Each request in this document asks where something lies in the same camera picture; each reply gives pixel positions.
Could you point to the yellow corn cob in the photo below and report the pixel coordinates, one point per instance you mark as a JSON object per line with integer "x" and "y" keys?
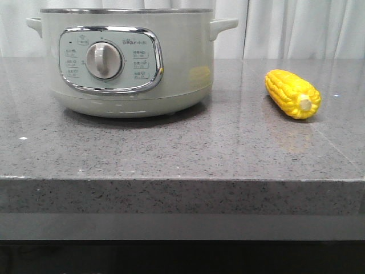
{"x": 295, "y": 96}

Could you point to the white curtain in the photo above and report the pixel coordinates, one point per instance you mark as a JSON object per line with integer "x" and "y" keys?
{"x": 266, "y": 29}

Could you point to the pale green electric cooking pot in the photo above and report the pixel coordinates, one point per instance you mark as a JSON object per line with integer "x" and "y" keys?
{"x": 129, "y": 63}

